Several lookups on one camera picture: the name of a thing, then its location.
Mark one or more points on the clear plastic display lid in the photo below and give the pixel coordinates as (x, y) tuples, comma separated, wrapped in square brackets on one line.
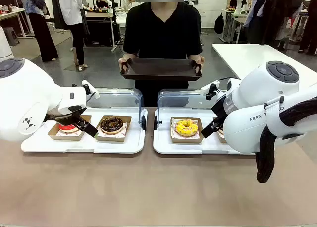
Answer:
[(183, 98), (116, 96)]

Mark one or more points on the person's right hand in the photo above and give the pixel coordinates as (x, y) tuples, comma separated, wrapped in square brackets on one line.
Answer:
[(121, 63)]

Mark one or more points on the white printed paper liner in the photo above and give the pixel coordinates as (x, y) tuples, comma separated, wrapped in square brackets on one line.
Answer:
[(174, 136), (74, 134), (125, 128)]

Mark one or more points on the light workbench with small items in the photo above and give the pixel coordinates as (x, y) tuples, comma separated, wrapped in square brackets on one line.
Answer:
[(10, 14)]

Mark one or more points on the person in dark striped trousers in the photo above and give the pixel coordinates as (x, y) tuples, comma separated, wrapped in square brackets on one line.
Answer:
[(310, 26)]

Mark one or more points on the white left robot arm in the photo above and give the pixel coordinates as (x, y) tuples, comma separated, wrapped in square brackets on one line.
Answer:
[(24, 93)]

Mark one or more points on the person in black shirt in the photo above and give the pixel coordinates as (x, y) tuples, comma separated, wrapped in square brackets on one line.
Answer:
[(161, 33)]

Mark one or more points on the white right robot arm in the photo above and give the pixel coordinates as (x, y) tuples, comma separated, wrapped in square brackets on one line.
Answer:
[(247, 128)]

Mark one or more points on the small grey stool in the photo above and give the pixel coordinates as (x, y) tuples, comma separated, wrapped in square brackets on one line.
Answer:
[(11, 35)]

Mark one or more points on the white height-adjustable desk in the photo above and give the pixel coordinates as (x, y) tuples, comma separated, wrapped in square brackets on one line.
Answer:
[(121, 18)]

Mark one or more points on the dark brown serving tray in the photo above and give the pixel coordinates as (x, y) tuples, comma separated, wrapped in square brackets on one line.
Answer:
[(161, 71)]

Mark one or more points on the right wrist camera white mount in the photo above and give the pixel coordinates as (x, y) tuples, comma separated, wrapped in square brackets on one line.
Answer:
[(210, 87)]

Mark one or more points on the person's left hand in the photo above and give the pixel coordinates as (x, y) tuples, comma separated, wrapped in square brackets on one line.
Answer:
[(201, 61)]

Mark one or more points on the person's right forearm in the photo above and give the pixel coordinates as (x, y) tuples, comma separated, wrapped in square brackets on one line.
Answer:
[(128, 56)]

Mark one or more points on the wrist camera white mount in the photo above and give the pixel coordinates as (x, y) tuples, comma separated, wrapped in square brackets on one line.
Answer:
[(210, 87), (93, 92)]

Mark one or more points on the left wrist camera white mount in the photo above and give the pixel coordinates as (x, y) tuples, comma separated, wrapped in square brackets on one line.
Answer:
[(93, 92)]

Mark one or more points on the person in dark wide trousers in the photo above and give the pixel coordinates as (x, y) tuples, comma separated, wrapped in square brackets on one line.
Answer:
[(42, 33)]

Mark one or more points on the person in dark long coat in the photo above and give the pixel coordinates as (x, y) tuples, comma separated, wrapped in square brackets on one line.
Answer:
[(272, 18)]

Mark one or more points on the person in white shirt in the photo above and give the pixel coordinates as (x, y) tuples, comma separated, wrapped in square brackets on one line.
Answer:
[(71, 9)]

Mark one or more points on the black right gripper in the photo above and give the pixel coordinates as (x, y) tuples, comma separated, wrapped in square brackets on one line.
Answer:
[(219, 109)]

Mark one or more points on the brown floor mat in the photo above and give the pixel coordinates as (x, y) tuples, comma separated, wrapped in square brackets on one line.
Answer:
[(74, 68)]

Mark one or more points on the white display tray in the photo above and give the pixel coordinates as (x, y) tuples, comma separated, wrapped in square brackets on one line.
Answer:
[(163, 147), (119, 146)]

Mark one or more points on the red glazed donut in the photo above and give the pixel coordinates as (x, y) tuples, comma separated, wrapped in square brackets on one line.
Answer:
[(67, 129)]

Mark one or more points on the black backpack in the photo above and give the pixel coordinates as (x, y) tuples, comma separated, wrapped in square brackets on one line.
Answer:
[(219, 25)]

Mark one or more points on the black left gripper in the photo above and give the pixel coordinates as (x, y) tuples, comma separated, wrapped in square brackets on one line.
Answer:
[(74, 113)]

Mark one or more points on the person's left forearm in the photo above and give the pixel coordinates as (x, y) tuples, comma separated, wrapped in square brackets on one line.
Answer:
[(195, 56)]

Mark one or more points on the yellow sprinkled donut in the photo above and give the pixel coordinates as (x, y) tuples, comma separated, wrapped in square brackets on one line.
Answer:
[(180, 129)]

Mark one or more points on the white workbench with robot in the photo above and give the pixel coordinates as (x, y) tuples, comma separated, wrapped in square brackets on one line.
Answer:
[(235, 18)]

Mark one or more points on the brown cardboard donut box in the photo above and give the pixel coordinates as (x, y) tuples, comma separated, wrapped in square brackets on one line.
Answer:
[(187, 140), (114, 139), (221, 139), (53, 134)]

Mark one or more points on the large white table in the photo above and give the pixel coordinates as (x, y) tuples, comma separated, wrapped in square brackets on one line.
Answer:
[(247, 56)]

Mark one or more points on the white air purifier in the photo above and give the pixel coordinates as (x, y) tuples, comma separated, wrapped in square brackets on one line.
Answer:
[(5, 46)]

